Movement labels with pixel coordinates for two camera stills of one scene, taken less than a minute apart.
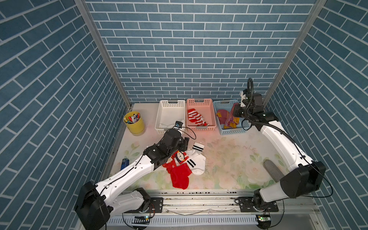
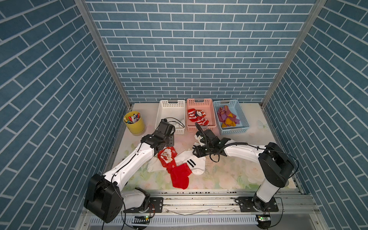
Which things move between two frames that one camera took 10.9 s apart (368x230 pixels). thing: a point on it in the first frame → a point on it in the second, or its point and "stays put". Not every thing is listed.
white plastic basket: [170, 114] stays put
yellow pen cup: [133, 121] stays put
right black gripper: [236, 109] → [198, 149]
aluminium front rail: [217, 210] stays put
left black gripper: [184, 143] → [171, 136]
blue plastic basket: [229, 129] stays put
